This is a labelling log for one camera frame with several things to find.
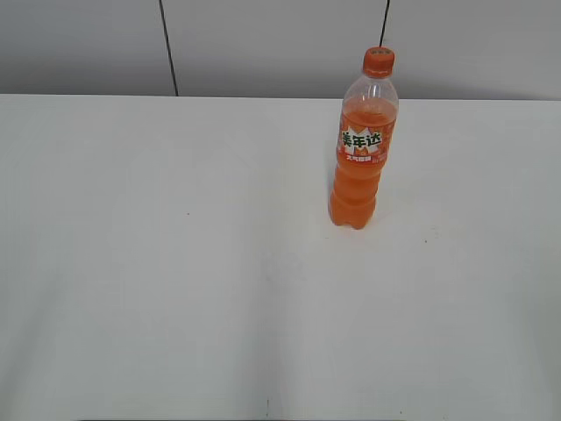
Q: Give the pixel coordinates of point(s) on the orange bottle cap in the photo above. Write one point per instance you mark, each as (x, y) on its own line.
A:
(378, 62)

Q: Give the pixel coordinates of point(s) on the orange soda plastic bottle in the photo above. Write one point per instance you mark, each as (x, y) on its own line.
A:
(366, 127)

